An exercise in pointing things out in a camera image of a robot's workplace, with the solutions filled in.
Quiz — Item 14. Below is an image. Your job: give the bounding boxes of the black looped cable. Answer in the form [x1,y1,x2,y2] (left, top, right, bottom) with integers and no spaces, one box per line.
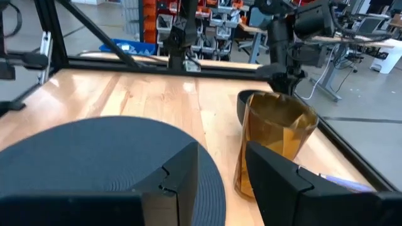
[1,1,23,39]

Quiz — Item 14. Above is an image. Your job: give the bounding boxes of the silver metal bracket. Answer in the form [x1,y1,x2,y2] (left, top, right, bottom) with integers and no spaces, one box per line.
[38,30,53,85]

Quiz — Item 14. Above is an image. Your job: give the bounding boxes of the white floor cable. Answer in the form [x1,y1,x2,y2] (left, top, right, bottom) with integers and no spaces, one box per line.
[300,46,335,101]

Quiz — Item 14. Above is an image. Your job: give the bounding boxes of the orange and white bin rack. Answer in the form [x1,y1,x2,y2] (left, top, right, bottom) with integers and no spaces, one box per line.
[138,0,244,61]

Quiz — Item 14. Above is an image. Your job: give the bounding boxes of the black metal table frame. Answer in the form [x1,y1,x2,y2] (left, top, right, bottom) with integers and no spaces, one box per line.
[0,0,402,193]

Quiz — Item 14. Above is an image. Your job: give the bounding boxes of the blue plastic bin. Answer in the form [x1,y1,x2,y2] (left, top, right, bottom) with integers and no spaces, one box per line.
[99,38,158,57]

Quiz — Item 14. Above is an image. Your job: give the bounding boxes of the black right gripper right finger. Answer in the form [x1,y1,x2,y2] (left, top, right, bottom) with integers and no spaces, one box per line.
[246,141,378,226]

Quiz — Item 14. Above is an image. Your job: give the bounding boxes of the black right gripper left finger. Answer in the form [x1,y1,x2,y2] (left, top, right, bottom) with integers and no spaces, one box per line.
[131,141,200,226]

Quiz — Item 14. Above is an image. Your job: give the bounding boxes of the grey computer monitor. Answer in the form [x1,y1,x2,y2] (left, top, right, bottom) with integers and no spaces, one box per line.
[353,15,389,36]

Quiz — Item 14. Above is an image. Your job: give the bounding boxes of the amber faceted plastic tumbler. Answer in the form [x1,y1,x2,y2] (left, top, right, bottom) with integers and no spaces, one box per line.
[232,91,320,202]

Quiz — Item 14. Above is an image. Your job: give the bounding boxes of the desk with grey metal legs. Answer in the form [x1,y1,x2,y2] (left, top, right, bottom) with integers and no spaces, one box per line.
[309,33,395,103]
[237,23,269,65]

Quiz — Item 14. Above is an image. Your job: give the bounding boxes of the dark blue round woven placemat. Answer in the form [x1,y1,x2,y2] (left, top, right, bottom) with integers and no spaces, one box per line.
[0,116,227,226]

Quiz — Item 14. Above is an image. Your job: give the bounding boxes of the black round bowl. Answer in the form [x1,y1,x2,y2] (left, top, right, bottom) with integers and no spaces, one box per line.
[236,89,268,126]

